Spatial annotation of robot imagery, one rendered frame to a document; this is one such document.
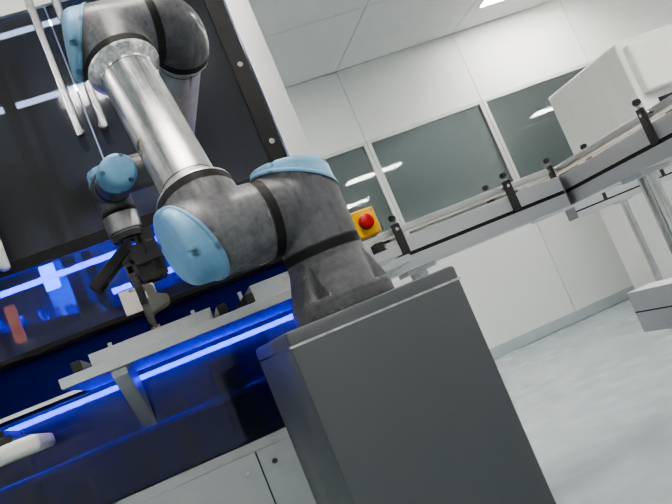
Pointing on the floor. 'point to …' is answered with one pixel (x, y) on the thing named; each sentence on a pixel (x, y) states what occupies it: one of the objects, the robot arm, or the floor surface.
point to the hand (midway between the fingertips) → (151, 323)
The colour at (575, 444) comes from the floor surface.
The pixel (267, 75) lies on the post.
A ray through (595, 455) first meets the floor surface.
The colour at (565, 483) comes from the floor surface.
